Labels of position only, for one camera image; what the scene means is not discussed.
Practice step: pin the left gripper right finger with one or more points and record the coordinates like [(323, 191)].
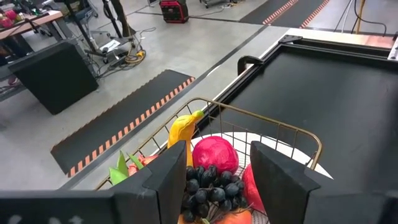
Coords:
[(295, 199)]

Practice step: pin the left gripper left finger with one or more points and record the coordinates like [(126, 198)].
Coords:
[(77, 208)]

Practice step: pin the red apple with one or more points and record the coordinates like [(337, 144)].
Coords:
[(252, 189)]

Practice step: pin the pink dragon fruit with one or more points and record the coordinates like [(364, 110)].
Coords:
[(119, 169)]

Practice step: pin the dark grape bunch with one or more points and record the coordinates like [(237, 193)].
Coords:
[(214, 193)]

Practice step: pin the red bumpy round fruit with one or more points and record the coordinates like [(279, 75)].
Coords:
[(214, 154)]

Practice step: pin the yellow banana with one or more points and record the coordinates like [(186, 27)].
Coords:
[(182, 130)]

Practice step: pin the white round plate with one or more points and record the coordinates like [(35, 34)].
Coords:
[(239, 140)]

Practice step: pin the black orange-striped floor mat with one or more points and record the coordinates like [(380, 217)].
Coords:
[(124, 121), (304, 12), (264, 12)]

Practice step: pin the black monitor stand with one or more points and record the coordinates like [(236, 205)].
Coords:
[(121, 28)]

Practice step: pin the wooden work table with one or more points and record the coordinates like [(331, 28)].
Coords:
[(28, 23)]

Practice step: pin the red and black case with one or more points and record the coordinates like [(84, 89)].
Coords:
[(174, 11)]

